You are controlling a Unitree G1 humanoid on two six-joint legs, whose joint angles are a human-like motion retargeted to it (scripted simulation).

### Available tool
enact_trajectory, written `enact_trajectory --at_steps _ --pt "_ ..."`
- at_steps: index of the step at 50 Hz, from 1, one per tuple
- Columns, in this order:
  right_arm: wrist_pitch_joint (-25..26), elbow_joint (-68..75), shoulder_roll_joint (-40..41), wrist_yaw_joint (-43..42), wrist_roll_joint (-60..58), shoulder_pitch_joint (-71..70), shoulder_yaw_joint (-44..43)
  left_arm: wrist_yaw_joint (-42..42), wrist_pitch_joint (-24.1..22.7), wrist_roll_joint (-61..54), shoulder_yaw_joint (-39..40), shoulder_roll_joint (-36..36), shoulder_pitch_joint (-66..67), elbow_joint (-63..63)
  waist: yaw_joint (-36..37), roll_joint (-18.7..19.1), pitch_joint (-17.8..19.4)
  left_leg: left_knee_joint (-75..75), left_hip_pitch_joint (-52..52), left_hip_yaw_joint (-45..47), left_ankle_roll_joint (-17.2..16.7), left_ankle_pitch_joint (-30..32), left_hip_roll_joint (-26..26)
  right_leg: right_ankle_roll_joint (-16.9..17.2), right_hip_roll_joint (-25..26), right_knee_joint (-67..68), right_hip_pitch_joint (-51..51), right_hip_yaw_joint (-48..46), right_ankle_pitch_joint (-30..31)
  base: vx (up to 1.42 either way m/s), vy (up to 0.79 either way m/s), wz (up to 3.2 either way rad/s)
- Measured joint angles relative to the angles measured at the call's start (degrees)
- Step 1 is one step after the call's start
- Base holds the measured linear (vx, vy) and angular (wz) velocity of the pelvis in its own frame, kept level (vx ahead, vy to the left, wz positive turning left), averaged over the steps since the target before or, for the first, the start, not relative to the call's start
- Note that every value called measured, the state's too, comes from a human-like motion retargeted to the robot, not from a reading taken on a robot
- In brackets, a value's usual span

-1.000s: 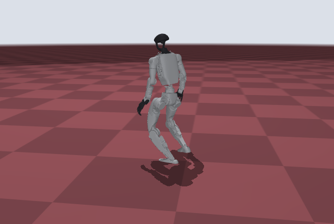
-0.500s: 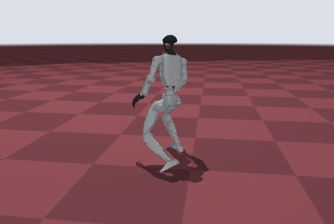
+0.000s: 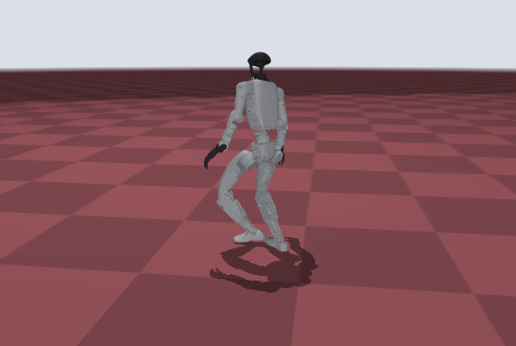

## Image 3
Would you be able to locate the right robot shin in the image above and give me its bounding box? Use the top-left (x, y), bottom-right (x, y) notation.
top-left (257, 192), bottom-right (284, 243)

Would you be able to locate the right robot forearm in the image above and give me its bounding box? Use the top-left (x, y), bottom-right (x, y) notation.
top-left (276, 124), bottom-right (288, 149)

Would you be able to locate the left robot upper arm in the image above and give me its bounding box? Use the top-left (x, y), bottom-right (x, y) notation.
top-left (233, 81), bottom-right (253, 123)

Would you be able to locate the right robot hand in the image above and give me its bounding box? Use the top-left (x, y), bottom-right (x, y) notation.
top-left (278, 147), bottom-right (285, 164)

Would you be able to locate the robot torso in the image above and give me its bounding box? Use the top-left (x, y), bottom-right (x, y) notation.
top-left (245, 77), bottom-right (279, 163)

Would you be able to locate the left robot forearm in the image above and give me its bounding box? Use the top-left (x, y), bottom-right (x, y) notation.
top-left (218, 110), bottom-right (238, 151)

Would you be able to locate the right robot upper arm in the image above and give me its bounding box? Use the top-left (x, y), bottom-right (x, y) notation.
top-left (277, 87), bottom-right (288, 128)

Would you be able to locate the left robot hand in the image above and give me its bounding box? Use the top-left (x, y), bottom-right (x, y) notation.
top-left (204, 144), bottom-right (227, 169)

